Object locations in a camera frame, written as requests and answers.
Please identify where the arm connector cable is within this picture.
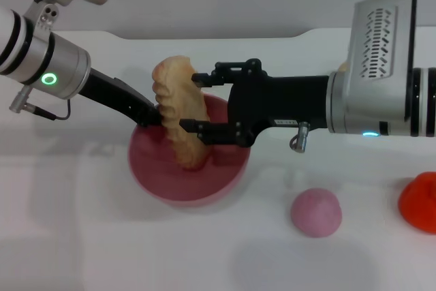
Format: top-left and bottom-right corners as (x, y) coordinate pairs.
(9, 86), (72, 121)
(289, 121), (310, 153)

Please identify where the red round bun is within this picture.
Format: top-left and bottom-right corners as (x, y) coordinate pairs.
(398, 172), (436, 235)

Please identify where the pink plastic bowl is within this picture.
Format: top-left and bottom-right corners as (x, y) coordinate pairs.
(127, 95), (251, 209)

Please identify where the left arm connector cable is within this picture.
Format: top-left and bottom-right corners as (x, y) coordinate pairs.
(9, 86), (72, 121)

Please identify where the pink round bun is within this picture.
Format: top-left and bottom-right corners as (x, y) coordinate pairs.
(290, 187), (343, 239)

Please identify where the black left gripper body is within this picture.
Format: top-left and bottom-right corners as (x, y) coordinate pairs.
(78, 67), (156, 125)

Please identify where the silver left camera bracket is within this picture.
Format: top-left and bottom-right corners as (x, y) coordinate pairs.
(23, 0), (59, 33)

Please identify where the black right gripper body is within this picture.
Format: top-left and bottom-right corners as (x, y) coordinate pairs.
(211, 58), (331, 149)

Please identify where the orange striped bread roll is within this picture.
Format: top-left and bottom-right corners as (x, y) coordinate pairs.
(152, 55), (212, 172)

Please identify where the right arm connector cable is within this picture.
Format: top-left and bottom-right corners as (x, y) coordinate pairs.
(289, 121), (310, 153)

